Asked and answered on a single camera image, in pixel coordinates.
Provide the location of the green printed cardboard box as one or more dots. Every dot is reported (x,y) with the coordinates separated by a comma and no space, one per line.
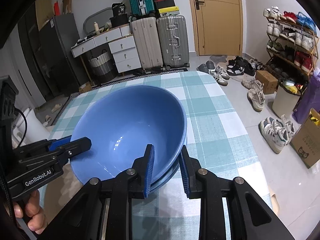
(306,140)

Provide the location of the white electric kettle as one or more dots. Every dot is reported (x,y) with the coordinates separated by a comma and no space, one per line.
(35,130)

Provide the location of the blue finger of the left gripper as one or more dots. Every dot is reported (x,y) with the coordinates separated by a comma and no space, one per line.
(55,143)

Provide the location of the small brown cardboard box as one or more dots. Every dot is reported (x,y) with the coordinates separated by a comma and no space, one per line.
(268,80)

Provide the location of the silver suitcase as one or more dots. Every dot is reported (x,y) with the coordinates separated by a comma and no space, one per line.
(173,38)

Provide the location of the white trash bin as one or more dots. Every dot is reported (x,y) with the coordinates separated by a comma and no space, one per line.
(285,100)

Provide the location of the purple bag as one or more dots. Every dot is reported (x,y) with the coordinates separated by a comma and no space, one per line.
(310,99)

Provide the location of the stacked shoe boxes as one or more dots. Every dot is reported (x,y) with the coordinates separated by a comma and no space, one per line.
(165,1)

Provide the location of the oval mirror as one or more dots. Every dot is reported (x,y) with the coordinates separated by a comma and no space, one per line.
(101,18)

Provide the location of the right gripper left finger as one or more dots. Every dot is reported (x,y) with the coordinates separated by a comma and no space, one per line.
(134,182)

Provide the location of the woven laundry basket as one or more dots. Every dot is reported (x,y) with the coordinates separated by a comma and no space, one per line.
(102,66)

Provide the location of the white drawer desk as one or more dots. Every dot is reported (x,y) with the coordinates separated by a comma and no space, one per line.
(119,42)

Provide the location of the cream plate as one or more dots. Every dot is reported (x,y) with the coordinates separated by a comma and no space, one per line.
(57,193)

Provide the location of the wooden door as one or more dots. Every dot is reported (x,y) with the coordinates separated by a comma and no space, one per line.
(218,26)

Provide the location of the light blue bowl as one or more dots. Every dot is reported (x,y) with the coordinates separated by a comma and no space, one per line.
(167,174)

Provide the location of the white green sneakers pair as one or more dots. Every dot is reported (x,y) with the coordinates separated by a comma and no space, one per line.
(277,132)

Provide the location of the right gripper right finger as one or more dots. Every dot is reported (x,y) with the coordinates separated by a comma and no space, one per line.
(198,182)

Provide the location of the shoe rack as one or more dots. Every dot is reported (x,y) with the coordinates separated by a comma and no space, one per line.
(293,38)

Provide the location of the beige suitcase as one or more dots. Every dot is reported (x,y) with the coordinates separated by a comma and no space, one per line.
(147,42)

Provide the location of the beige slipper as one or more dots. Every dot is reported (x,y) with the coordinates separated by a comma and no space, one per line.
(274,202)

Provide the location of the black refrigerator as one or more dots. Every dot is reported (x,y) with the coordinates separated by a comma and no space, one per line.
(64,72)

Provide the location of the person's left hand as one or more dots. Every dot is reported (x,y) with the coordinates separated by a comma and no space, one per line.
(32,209)

